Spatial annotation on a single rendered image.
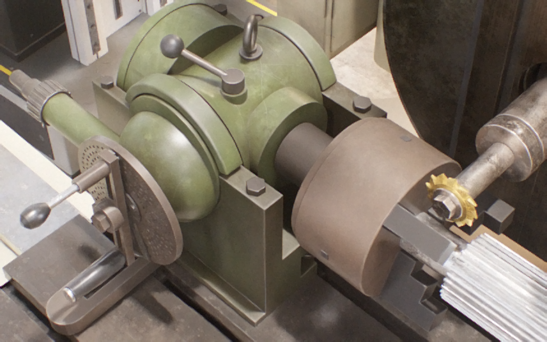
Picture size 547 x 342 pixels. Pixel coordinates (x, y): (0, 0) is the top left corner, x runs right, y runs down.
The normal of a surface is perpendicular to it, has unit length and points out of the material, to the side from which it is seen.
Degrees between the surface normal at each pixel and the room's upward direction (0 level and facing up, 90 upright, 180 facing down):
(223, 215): 90
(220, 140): 47
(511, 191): 90
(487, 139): 90
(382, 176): 17
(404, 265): 65
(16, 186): 0
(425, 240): 35
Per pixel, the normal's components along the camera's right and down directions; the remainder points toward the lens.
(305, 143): -0.22, -0.46
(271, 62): 0.26, -0.44
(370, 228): -0.54, -0.01
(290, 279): 0.72, 0.51
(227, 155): 0.62, 0.11
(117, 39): 0.00, -0.67
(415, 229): -0.40, -0.24
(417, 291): -0.63, 0.20
